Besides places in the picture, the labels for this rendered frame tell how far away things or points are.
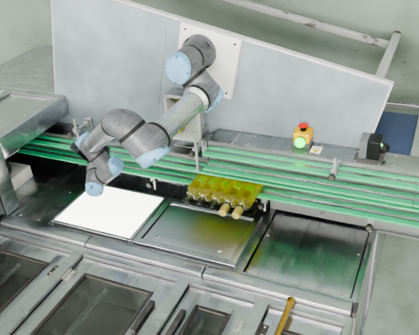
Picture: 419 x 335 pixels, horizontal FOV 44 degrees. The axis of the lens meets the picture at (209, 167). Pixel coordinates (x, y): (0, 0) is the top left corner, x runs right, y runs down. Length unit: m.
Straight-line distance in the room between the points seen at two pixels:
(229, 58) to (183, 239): 0.79
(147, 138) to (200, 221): 0.63
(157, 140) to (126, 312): 0.65
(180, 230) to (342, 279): 0.70
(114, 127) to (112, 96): 0.85
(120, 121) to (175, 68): 0.40
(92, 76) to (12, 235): 0.85
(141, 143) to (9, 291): 0.85
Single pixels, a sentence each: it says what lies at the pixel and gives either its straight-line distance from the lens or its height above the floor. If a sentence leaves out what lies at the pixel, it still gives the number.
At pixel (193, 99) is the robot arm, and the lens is 2.02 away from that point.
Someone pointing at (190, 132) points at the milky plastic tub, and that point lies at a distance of 2.46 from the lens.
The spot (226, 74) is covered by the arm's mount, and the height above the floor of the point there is 0.78.
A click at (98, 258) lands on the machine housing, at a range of 2.24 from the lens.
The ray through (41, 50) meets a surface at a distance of 3.62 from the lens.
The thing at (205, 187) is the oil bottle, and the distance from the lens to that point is 2.22.
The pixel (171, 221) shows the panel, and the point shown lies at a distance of 2.32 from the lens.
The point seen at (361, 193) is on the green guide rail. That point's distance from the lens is 2.14.
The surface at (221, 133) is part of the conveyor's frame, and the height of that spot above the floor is 0.80.
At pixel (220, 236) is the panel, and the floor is 1.17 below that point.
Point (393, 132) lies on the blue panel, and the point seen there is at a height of 0.54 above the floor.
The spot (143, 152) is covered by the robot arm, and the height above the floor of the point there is 1.41.
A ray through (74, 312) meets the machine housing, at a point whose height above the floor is 1.70.
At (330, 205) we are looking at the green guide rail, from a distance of 2.23.
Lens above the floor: 2.71
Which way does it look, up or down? 50 degrees down
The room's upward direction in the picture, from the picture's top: 141 degrees counter-clockwise
